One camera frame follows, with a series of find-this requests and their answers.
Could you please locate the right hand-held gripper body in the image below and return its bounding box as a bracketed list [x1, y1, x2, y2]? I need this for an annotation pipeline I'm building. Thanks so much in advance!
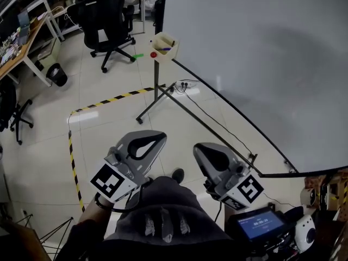
[204, 163, 265, 211]

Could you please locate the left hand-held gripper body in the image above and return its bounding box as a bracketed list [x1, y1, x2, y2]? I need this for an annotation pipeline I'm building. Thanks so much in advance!
[89, 145, 151, 203]

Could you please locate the cream box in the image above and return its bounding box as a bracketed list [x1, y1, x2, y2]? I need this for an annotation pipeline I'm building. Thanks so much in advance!
[150, 32, 180, 64]

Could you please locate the person's left forearm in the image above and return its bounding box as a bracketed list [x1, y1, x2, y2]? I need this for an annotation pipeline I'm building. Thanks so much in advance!
[78, 197, 115, 225]

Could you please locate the large whiteboard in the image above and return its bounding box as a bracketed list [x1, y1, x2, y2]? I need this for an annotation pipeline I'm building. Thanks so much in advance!
[162, 0, 348, 178]

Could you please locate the white plastic container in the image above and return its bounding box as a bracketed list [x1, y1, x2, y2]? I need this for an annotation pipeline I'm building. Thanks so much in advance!
[36, 38, 62, 65]

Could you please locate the black wristband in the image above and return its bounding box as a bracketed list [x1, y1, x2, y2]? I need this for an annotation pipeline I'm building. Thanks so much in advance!
[94, 194, 115, 210]

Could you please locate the person's black shoe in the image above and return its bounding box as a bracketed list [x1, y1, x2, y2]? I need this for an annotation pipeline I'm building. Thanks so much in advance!
[172, 168, 185, 183]

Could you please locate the tablet with blue screen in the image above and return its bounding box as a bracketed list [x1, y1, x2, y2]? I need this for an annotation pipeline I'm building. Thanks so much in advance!
[227, 207, 289, 241]

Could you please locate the yellow black hazard tape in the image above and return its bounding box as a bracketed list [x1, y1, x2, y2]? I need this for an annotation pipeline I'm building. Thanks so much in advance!
[67, 130, 86, 213]
[75, 86, 155, 113]

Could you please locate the person's dark printed t-shirt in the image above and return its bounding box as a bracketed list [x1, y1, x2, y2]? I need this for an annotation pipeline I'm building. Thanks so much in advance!
[54, 176, 234, 261]

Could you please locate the white power strip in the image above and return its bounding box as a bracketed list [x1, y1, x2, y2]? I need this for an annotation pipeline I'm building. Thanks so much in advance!
[175, 80, 201, 90]

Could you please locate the beige round-faced device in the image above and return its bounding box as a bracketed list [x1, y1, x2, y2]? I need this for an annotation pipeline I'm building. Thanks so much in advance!
[300, 188, 318, 209]

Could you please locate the black trash bin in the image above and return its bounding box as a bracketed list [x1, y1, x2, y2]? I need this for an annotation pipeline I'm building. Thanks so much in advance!
[45, 63, 68, 88]

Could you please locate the black mesh office chair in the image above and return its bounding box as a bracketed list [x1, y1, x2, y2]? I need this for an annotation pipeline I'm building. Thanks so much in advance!
[66, 0, 136, 73]

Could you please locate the black office chair with jacket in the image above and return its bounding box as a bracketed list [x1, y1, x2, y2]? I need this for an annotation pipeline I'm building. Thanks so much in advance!
[0, 77, 35, 146]

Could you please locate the wooden desk with white legs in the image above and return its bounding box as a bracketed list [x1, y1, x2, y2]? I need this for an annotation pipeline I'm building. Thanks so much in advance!
[0, 14, 62, 88]

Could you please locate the open laptop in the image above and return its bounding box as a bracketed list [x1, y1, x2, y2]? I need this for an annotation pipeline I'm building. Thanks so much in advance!
[16, 9, 31, 45]

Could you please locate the black computer monitor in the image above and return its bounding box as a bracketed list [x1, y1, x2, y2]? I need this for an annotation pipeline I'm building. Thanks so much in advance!
[0, 15, 20, 42]

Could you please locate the black power cable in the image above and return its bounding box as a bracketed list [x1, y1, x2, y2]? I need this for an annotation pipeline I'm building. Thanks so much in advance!
[173, 79, 252, 157]

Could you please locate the white instant camera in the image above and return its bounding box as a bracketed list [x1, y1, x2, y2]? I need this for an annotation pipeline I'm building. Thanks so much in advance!
[294, 213, 317, 254]

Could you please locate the black wire frame table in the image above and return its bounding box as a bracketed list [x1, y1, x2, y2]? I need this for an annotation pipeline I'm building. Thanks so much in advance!
[0, 213, 74, 261]

